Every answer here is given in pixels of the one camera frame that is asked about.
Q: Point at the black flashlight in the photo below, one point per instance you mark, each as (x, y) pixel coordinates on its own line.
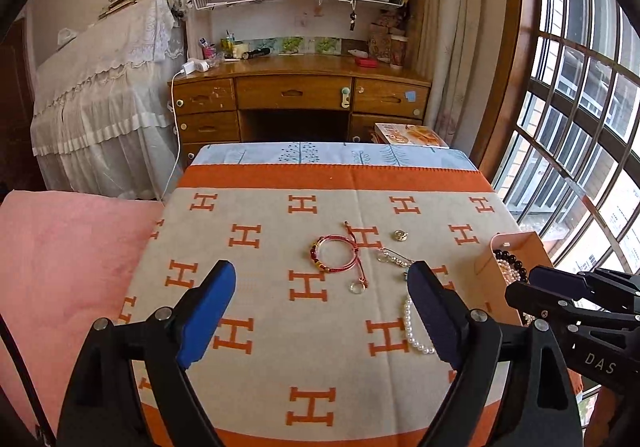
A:
(257, 52)

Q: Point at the metal window grille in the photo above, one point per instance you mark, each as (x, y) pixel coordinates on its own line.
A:
(560, 97)

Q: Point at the lace-covered piano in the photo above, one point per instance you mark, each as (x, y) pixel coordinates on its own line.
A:
(105, 92)

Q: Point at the pink blanket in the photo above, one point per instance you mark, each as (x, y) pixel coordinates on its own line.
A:
(65, 257)

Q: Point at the pink jewelry box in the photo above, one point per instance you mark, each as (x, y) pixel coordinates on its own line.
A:
(487, 267)

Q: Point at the brown patterned gift bag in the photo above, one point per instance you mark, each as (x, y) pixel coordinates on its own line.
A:
(380, 42)

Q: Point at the green photo strip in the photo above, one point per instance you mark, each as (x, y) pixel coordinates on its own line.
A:
(310, 45)

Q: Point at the brown wooden door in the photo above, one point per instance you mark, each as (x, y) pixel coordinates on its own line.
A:
(15, 117)

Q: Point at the blue sticker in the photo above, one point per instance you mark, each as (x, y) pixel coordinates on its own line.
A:
(410, 96)

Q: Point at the red case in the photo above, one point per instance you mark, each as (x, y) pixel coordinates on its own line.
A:
(366, 63)

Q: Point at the white drawer safety lock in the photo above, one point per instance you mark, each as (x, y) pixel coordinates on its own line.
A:
(345, 98)

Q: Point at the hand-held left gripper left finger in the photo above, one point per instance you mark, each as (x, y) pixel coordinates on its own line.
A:
(207, 312)

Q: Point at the orange letter-print blanket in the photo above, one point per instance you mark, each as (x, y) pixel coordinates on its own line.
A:
(280, 237)

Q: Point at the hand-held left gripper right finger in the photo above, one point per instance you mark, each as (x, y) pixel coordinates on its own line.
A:
(435, 314)

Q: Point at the small white object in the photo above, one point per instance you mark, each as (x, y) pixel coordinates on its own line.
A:
(65, 39)

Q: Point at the silver rhinestone hair comb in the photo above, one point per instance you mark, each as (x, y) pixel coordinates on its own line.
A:
(392, 257)

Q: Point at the white cup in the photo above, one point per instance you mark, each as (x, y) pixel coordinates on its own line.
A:
(240, 50)

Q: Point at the wooden desk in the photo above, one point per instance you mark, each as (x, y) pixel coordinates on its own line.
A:
(295, 92)

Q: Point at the person's right forearm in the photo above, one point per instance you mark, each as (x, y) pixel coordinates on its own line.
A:
(622, 422)

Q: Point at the brown paper cup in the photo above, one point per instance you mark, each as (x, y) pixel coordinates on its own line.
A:
(398, 52)

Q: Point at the food magazine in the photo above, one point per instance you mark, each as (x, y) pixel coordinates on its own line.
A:
(415, 134)

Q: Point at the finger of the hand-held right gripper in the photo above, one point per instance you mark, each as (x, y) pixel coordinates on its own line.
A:
(535, 299)
(555, 277)

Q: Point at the green jar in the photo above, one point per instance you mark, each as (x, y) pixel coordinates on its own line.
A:
(227, 47)

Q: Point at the pen holder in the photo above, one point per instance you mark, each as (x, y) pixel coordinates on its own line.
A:
(207, 49)

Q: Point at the hanging keys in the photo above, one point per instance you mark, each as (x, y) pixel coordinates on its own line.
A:
(353, 19)

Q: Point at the beige curtain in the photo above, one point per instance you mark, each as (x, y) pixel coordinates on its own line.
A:
(460, 37)

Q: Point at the white power adapter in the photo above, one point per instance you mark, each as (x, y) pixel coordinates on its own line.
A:
(195, 66)

